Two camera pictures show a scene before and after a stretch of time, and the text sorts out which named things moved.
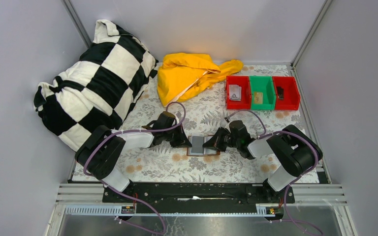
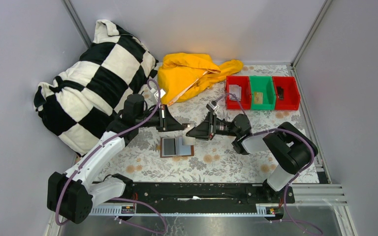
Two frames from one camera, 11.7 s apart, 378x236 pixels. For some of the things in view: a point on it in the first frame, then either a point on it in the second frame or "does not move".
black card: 280,93 does not move
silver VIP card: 235,92 does not move
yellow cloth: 183,74 does not move
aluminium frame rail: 319,194 does not move
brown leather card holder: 197,149 to 173,147
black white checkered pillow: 102,89 does not move
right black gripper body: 222,140 to 210,124
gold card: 258,98 does not move
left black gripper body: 178,137 to 162,118
